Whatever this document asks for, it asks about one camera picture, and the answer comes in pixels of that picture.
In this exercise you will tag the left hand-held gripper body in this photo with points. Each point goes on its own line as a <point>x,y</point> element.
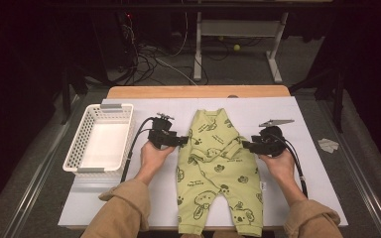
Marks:
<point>162,137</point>

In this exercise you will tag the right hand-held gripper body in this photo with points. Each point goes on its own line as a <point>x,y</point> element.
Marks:
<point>271,143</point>

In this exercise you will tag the green printed baby romper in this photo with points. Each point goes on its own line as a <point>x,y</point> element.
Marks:
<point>218,172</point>

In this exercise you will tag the white perforated plastic basket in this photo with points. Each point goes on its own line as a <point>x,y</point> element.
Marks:
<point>105,145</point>

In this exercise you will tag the person's left hand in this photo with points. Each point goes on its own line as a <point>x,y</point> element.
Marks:
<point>152,162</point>

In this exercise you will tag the person's right hand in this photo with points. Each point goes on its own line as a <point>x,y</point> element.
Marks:
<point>284,172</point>

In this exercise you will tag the white board sheet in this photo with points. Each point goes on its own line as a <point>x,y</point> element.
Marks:
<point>311,172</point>

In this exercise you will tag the dark round table grommet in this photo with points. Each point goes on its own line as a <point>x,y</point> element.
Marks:
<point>232,96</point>

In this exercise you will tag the crumpled white paper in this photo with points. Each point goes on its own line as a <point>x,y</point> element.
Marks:
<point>327,144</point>

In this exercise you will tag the black metal stand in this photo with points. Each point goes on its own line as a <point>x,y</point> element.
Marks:
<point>338,105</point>

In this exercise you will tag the person's leg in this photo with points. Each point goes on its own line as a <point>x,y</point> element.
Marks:
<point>226,235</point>

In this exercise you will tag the yellow tennis ball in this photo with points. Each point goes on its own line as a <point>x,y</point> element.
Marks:
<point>236,47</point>

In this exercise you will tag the small yellow ball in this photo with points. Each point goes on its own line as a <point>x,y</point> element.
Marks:
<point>221,38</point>

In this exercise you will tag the metal floor rail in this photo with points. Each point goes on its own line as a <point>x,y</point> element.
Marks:
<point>29,198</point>
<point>362,185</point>

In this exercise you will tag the white desk frame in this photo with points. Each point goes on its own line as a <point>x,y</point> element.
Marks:
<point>238,28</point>

